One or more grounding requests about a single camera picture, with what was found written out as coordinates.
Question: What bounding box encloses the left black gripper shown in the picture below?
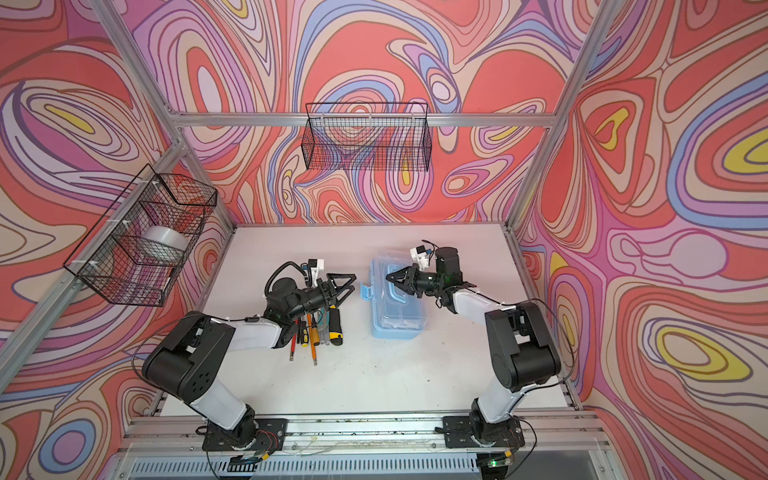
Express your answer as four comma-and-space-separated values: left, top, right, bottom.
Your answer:
285, 278, 355, 325

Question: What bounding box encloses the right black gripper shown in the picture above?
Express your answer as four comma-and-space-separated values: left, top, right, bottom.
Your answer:
388, 263, 445, 297

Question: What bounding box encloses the clear tool box lid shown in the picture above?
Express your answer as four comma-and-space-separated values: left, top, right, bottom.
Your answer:
368, 256, 431, 331

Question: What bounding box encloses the teal utility knife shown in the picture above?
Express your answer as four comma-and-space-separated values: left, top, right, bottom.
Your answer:
316, 310, 330, 345

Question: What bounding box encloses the orange handled hex key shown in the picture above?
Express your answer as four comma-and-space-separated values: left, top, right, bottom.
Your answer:
307, 314, 318, 366

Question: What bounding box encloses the red handled hex key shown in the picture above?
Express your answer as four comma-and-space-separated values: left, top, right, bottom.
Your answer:
289, 319, 300, 362

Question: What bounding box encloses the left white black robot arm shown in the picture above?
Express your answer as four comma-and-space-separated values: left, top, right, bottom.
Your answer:
141, 273, 356, 450

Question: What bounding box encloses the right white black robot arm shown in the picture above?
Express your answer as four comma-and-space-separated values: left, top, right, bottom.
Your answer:
386, 246, 562, 449

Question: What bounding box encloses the yellow black utility knife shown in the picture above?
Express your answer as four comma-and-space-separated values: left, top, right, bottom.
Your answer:
328, 306, 344, 346

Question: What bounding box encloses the black yellow screwdriver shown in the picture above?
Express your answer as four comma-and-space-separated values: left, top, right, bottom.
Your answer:
298, 320, 309, 347

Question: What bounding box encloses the grey tape roll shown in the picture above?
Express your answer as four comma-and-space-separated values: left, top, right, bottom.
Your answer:
139, 225, 189, 266

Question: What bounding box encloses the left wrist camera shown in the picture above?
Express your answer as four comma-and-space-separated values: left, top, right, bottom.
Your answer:
306, 258, 324, 287

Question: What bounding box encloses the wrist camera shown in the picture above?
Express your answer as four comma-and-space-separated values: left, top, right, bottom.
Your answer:
410, 240, 437, 271
306, 258, 324, 287

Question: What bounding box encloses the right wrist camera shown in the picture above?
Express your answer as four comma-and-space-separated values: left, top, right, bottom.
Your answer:
410, 240, 437, 271

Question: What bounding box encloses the orange handled screwdriver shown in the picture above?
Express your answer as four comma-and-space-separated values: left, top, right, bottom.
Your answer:
309, 312, 322, 347

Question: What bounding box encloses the black wire basket at back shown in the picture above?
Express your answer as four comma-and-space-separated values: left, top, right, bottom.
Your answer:
301, 101, 432, 172

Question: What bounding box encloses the black wire basket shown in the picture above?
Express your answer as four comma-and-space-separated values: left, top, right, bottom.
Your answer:
63, 165, 218, 307
301, 101, 432, 172

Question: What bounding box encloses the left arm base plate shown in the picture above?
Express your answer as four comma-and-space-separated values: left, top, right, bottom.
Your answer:
196, 417, 288, 453

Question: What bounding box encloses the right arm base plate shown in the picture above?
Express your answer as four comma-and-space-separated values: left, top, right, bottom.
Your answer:
435, 415, 526, 451

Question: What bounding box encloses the black wire basket on left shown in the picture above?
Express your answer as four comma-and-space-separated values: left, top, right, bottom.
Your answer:
63, 165, 218, 307

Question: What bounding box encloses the aluminium front rail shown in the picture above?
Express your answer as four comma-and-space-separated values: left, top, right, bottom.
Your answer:
118, 409, 613, 456

